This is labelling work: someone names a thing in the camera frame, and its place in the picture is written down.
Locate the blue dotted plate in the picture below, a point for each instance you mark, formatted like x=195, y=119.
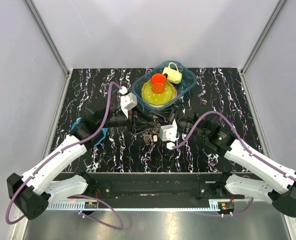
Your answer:
x=83, y=128

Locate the teal transparent plastic bin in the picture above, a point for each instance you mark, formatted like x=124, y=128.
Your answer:
x=187, y=83

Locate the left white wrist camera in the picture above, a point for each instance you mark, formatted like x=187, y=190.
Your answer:
x=128, y=101

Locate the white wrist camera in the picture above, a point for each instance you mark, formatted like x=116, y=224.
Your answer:
x=168, y=134
x=128, y=101

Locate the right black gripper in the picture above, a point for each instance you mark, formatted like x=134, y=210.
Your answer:
x=176, y=113

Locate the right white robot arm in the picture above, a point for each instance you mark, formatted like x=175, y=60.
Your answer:
x=276, y=184

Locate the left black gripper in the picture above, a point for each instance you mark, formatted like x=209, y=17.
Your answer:
x=140, y=122

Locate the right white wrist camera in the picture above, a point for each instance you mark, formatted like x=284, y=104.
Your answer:
x=168, y=134

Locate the yellow dotted plate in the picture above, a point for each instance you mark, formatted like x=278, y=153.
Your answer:
x=158, y=99

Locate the orange cup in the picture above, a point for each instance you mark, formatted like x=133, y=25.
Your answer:
x=158, y=82

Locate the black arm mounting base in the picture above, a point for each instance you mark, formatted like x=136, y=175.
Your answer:
x=195, y=185

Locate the cream yellow mug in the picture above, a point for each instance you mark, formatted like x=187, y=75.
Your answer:
x=172, y=73

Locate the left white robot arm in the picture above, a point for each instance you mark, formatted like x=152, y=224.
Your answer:
x=34, y=190

